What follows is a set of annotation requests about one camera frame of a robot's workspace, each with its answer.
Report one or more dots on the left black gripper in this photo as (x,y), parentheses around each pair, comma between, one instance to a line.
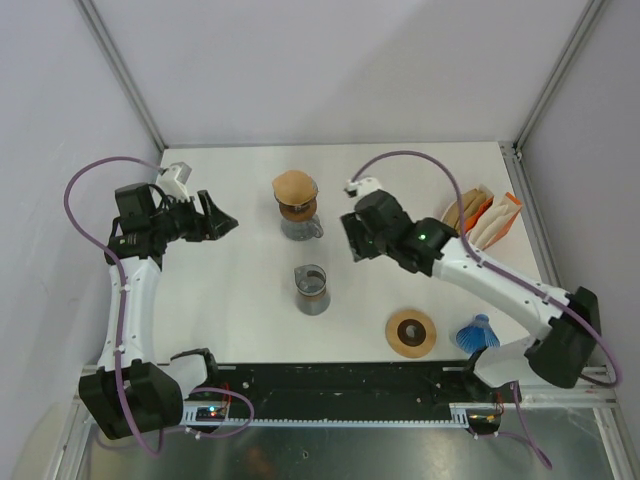
(211,225)

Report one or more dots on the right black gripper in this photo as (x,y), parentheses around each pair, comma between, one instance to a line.
(354,228)

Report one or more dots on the glass server with handle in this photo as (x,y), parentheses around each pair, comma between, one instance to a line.
(302,230)

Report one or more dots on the brown paper coffee filter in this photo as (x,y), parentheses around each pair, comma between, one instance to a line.
(294,188)

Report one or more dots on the blue ribbed dripper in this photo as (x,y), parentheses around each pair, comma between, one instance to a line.
(477,335)

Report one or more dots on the clear grey glass dripper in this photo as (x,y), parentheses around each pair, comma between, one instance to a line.
(306,209)

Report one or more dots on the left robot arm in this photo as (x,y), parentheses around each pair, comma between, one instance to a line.
(131,392)

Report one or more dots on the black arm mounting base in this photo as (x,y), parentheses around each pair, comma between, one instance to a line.
(433,382)

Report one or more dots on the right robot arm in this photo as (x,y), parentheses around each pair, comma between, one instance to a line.
(560,325)

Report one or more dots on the brown paper filter stack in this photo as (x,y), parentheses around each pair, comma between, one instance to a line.
(462,210)

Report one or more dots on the white paper filter stack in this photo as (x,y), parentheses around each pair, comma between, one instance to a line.
(493,221)

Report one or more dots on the orange white filter holder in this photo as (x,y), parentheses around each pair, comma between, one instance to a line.
(488,218)

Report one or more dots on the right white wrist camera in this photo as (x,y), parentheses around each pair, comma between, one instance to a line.
(356,189)

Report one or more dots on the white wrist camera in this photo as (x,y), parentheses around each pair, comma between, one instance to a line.
(356,189)
(173,179)

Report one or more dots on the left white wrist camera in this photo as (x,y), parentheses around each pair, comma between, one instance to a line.
(173,179)

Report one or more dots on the white slotted cable duct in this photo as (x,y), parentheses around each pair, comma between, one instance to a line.
(410,415)

